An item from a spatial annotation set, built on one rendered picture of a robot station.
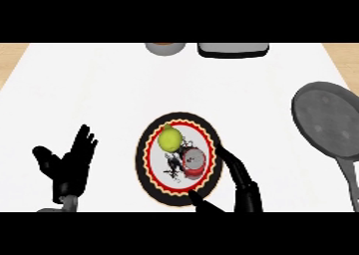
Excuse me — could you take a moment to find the black red patterned plate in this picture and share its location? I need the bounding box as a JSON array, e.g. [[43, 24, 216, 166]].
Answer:
[[134, 112, 225, 207]]

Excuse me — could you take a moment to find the grey round container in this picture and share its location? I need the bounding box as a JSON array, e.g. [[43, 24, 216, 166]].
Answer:
[[145, 42, 186, 57]]

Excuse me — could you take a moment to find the red can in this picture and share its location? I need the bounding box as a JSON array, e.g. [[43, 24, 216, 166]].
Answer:
[[179, 147, 207, 180]]

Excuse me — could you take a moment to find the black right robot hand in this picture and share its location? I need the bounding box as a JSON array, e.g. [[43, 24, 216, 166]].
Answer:
[[186, 142, 265, 213]]

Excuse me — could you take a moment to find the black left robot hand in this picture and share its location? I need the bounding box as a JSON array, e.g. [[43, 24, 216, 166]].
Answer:
[[31, 124, 100, 205]]

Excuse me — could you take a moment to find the grey frying pan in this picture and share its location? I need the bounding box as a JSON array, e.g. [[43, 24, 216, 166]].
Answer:
[[290, 81, 359, 213]]

